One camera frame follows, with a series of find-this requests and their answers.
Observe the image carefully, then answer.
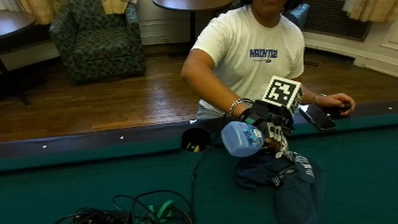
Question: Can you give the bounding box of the black smartphone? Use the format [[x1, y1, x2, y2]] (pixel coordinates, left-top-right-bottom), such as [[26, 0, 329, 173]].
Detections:
[[299, 104, 339, 132]]

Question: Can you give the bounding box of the translucent blue plastic bottle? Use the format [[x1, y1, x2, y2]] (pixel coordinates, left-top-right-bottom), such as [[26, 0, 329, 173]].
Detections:
[[220, 120, 267, 158]]

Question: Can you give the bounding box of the white cube with black markers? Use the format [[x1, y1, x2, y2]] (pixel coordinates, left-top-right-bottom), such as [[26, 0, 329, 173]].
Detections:
[[260, 75, 305, 116]]

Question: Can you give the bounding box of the dark blue printed garment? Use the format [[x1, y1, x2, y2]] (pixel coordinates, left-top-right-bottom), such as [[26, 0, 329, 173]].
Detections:
[[234, 122, 327, 224]]

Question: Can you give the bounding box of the the person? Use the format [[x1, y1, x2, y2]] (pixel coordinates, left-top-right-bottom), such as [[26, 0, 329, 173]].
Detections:
[[180, 0, 359, 121]]

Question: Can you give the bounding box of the radiator grille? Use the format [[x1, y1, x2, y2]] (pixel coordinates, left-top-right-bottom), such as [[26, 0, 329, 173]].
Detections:
[[301, 0, 373, 43]]

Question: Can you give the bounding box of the blue chair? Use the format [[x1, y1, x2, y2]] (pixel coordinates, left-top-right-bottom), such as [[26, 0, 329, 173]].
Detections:
[[285, 3, 312, 32]]

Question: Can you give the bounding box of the beige curtain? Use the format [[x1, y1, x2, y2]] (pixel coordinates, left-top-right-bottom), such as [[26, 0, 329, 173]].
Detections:
[[343, 0, 398, 22], [0, 0, 131, 26]]

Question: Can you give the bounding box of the billiard ball in pocket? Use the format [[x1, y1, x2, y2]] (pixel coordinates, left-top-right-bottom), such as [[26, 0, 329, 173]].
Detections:
[[186, 142, 206, 153]]

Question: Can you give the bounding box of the round dark wooden table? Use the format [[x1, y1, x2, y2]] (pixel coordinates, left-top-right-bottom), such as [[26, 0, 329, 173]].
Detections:
[[151, 0, 235, 59]]

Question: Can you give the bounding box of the green patterned armchair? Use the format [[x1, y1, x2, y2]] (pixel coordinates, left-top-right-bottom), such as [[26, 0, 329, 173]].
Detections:
[[49, 0, 147, 83]]

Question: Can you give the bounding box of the dark wooden side table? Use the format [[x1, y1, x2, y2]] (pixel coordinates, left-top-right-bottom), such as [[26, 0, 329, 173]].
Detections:
[[0, 10, 54, 106]]

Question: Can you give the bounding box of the thin wrist bracelet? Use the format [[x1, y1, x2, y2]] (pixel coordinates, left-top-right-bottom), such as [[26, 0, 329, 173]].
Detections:
[[312, 93, 328, 105]]

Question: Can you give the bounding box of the silver bracelet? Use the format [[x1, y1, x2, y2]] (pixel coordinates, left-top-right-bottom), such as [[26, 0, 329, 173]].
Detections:
[[227, 98, 256, 118]]

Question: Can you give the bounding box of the black cable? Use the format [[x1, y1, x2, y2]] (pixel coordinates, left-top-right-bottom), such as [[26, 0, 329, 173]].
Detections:
[[188, 133, 222, 223]]

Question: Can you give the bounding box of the green strap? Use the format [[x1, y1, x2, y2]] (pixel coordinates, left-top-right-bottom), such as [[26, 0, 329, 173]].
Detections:
[[146, 199, 178, 222]]

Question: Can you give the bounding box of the bundle of black cables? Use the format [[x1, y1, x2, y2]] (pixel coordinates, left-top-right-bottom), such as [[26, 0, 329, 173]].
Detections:
[[54, 189, 199, 224]]

